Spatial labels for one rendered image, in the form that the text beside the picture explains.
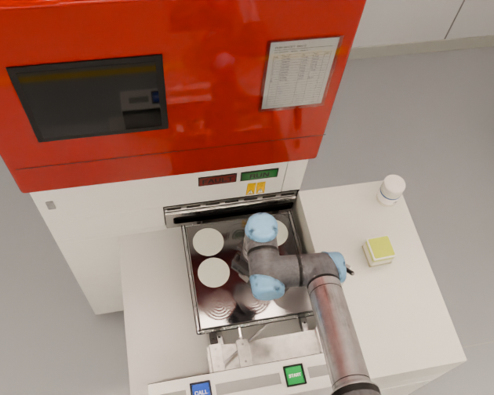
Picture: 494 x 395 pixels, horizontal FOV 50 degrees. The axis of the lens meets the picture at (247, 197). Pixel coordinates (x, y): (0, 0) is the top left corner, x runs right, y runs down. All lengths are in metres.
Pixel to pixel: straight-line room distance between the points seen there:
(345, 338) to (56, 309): 1.81
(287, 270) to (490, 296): 1.89
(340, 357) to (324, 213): 0.76
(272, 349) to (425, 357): 0.44
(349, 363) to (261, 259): 0.31
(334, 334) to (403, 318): 0.59
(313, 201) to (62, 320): 1.40
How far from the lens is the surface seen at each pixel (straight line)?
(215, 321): 1.64
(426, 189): 3.15
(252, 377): 1.54
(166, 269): 1.79
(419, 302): 1.72
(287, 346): 1.66
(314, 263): 1.22
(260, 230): 1.22
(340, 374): 1.08
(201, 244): 1.74
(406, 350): 1.65
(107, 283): 2.23
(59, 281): 2.74
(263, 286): 1.19
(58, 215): 1.72
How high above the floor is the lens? 2.47
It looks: 59 degrees down
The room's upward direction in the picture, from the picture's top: 8 degrees clockwise
